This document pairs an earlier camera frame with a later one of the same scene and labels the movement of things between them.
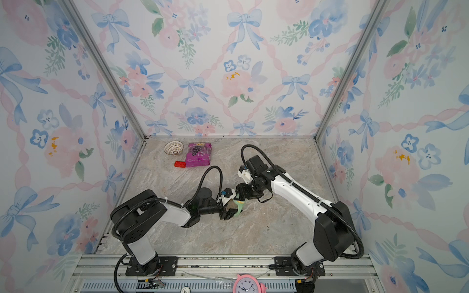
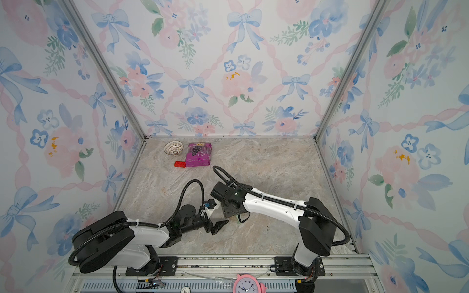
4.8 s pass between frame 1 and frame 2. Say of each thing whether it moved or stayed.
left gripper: moved
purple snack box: stayed
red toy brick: stayed
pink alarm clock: stayed
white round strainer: stayed
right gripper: moved
